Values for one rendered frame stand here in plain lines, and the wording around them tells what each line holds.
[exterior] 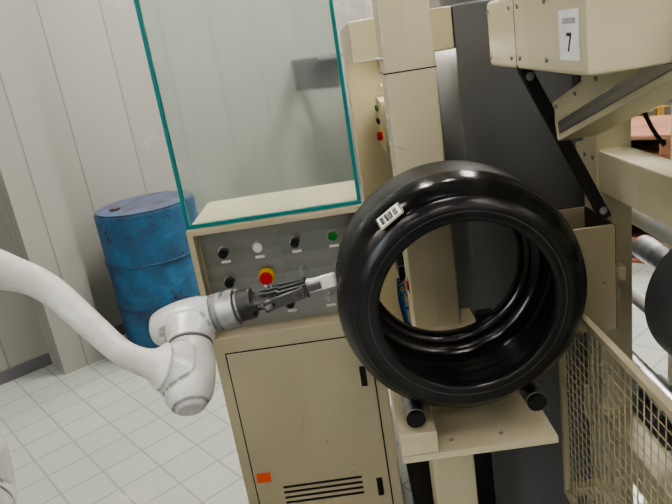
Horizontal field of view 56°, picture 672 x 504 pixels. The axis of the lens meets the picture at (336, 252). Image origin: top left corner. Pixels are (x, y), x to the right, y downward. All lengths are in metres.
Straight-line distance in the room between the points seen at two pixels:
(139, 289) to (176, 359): 2.77
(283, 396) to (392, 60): 1.16
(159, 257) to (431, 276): 2.54
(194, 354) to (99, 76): 3.46
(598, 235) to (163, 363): 1.13
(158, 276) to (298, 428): 2.06
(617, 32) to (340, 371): 1.41
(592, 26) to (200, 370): 0.98
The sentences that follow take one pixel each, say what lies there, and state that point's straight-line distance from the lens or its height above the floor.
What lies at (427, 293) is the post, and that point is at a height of 1.05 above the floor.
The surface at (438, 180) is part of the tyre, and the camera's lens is 1.36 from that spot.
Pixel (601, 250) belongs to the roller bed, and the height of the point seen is 1.13.
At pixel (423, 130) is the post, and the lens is 1.67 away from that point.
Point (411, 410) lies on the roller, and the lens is 1.52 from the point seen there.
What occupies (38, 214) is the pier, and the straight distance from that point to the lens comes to 4.26.
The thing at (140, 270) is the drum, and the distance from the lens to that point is 4.09.
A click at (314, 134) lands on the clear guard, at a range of 1.93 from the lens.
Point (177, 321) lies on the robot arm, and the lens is 1.48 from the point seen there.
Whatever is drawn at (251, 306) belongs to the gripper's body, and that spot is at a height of 1.21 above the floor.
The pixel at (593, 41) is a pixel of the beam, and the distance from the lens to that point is 1.10.
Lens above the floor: 1.74
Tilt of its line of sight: 18 degrees down
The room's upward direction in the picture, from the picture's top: 9 degrees counter-clockwise
